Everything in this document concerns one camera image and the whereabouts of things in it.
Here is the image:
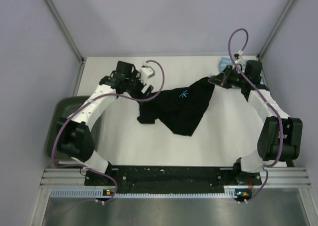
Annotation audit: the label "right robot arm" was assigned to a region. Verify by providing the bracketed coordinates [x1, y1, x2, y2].
[209, 60, 303, 184]

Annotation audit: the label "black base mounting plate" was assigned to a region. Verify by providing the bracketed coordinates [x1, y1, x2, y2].
[84, 165, 261, 193]

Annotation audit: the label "light blue slotted cable duct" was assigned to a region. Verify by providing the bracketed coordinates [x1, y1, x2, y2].
[50, 188, 249, 199]

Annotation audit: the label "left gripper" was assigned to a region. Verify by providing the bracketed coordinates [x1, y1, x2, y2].
[124, 69, 153, 104]

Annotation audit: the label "black t-shirt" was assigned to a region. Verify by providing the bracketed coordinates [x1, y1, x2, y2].
[137, 77, 215, 136]

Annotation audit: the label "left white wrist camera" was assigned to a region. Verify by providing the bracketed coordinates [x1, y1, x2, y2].
[139, 62, 156, 81]

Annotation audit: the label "left aluminium frame post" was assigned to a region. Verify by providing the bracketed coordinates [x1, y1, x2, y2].
[43, 0, 84, 63]

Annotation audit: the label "right aluminium frame post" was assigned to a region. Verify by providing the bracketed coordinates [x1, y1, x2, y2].
[256, 0, 298, 60]

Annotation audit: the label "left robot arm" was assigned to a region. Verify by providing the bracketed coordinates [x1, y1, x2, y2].
[51, 60, 156, 185]

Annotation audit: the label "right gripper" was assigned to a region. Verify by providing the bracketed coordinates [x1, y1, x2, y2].
[208, 65, 247, 89]

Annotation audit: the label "dark green plastic bin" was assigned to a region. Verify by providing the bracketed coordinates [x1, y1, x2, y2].
[45, 95, 102, 157]

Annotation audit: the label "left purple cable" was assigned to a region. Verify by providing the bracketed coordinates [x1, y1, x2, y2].
[50, 60, 166, 207]

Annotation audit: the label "aluminium frame post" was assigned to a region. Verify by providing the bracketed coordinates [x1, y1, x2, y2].
[43, 0, 84, 63]
[256, 0, 298, 60]

